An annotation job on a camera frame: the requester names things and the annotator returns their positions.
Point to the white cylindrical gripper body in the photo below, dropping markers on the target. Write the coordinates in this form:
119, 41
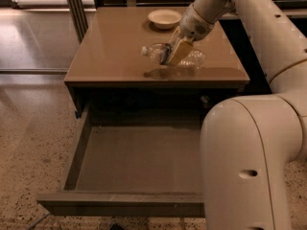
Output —
193, 25

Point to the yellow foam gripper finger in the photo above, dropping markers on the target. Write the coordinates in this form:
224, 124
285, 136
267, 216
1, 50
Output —
176, 36
181, 50

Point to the clear plastic water bottle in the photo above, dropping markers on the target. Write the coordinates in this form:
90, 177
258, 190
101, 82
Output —
160, 53

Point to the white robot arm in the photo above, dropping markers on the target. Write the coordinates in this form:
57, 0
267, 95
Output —
246, 142

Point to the grey cabinet with glossy top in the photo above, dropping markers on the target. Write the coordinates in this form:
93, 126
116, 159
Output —
110, 57

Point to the open grey top drawer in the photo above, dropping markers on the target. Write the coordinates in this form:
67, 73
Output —
132, 164

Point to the white ceramic bowl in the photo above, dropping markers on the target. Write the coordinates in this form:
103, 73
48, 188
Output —
164, 19

